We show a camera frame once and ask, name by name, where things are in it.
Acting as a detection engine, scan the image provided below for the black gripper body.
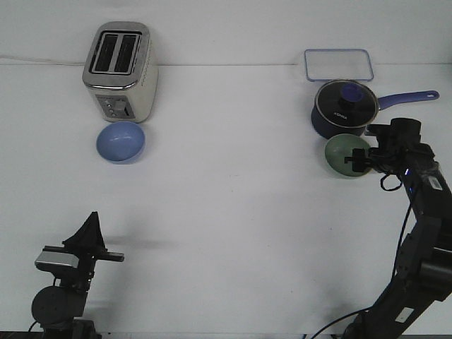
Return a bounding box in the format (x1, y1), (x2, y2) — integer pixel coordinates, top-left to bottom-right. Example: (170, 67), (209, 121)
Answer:
(367, 118), (421, 173)
(42, 246), (124, 288)

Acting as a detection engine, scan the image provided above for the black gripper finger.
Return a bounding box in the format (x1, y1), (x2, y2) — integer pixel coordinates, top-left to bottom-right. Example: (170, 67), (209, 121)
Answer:
(345, 148), (371, 172)
(62, 213), (95, 251)
(93, 211), (107, 252)

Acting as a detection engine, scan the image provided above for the green bowl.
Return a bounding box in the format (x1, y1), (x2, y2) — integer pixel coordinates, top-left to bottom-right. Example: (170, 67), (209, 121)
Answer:
(324, 133), (371, 177)

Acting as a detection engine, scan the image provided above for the blue bowl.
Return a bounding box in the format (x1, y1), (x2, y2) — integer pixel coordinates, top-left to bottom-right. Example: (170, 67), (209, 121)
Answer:
(95, 121), (145, 165)

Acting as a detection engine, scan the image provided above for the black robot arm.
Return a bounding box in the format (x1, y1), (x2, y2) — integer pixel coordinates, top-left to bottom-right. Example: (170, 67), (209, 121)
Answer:
(342, 118), (451, 338)
(31, 211), (124, 338)

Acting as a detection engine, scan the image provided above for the glass pot lid blue knob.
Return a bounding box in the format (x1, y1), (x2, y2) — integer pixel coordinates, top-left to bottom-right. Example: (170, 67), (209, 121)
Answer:
(315, 80), (379, 128)

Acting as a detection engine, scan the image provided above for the silver two-slot toaster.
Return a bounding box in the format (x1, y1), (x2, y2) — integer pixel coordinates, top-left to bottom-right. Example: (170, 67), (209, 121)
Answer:
(82, 21), (159, 123)

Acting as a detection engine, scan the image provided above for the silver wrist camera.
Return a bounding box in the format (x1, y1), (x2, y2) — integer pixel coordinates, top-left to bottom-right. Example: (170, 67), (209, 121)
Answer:
(35, 251), (79, 272)

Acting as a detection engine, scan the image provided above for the blue saucepan with handle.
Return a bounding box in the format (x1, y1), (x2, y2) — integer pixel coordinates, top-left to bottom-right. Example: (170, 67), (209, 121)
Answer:
(311, 90), (440, 139)

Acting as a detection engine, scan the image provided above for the white toaster power cable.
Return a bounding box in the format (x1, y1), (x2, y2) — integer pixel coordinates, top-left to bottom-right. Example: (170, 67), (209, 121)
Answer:
(0, 52), (88, 67)

